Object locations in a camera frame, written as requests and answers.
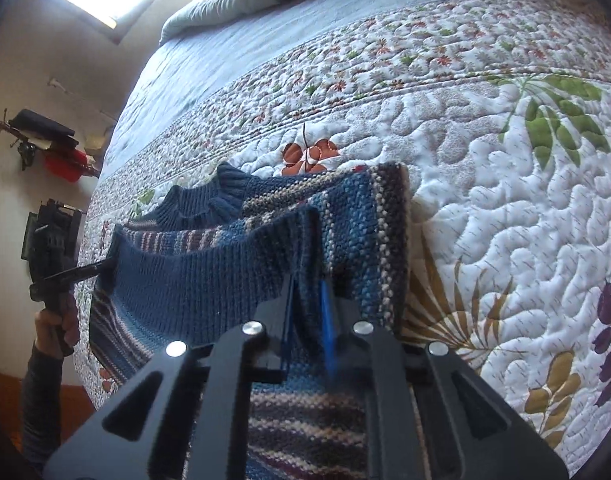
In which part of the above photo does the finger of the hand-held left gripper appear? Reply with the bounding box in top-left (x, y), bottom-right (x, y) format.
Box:
top-left (46, 258), bottom-right (112, 284)

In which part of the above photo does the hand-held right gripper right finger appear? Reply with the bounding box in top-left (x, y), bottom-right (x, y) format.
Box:
top-left (318, 277), bottom-right (569, 480)

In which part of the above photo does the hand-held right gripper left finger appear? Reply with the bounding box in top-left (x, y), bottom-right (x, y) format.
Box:
top-left (43, 272), bottom-right (299, 480)

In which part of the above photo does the blue striped knit sweater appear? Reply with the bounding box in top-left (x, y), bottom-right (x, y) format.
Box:
top-left (88, 161), bottom-right (415, 480)

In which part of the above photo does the person's left forearm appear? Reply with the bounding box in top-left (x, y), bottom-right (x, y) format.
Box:
top-left (18, 341), bottom-right (65, 468)

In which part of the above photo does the person's left hand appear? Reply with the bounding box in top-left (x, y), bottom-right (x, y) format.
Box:
top-left (33, 294), bottom-right (80, 358)

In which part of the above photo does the red bag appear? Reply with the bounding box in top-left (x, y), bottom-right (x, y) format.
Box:
top-left (44, 148), bottom-right (90, 182)

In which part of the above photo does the black coat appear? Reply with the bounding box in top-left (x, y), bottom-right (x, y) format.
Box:
top-left (8, 108), bottom-right (79, 152)

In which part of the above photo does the wooden coat rack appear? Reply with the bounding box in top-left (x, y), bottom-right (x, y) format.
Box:
top-left (0, 107), bottom-right (101, 179)

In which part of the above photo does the floral quilted bedspread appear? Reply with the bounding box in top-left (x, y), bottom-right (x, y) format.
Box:
top-left (73, 0), bottom-right (611, 480)

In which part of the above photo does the light blue quilted sheet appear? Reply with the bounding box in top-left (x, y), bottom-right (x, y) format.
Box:
top-left (103, 0), bottom-right (586, 181)

